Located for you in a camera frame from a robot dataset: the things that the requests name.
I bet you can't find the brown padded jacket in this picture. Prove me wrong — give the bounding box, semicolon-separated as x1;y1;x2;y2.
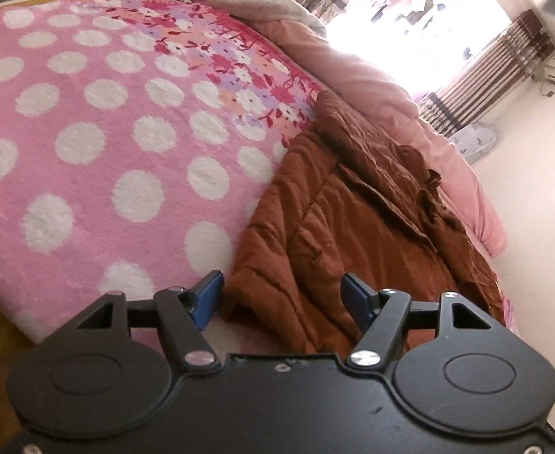
223;91;505;356

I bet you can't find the pink polka dot blanket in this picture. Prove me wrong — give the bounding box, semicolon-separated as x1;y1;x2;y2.
0;0;284;341

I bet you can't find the pink quilt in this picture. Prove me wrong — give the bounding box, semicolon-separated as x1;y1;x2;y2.
251;20;507;258

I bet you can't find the right striped curtain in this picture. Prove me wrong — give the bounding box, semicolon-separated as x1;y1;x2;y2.
418;9;555;137

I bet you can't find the pink floral blanket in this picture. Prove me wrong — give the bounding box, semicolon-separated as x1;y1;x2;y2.
69;0;321;151

